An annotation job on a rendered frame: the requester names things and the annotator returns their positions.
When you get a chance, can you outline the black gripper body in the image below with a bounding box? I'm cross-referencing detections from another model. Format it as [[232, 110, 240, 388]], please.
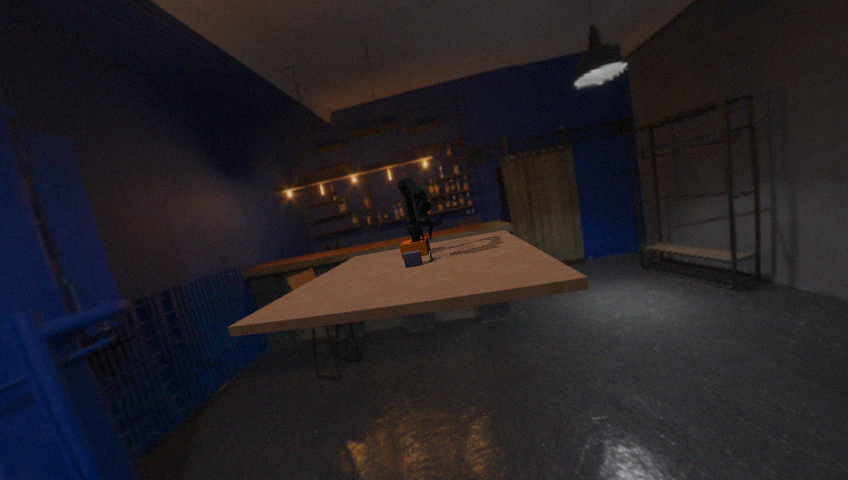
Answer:
[[407, 212, 441, 231]]

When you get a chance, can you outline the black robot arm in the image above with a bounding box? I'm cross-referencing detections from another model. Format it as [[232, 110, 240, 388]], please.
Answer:
[[398, 177, 432, 243]]

